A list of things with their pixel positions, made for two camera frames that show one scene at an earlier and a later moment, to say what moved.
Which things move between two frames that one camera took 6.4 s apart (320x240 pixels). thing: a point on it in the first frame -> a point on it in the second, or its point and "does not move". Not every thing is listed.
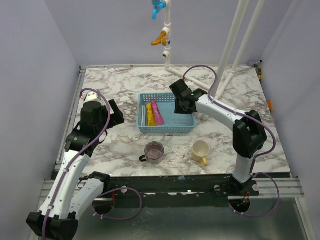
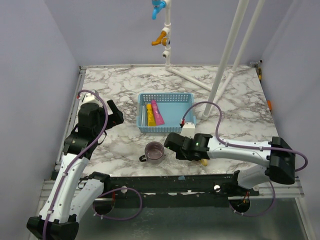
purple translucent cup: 154,153 does not move
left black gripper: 117,117 does not move
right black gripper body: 180,109 -> 180,155
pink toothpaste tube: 159,119 does not move
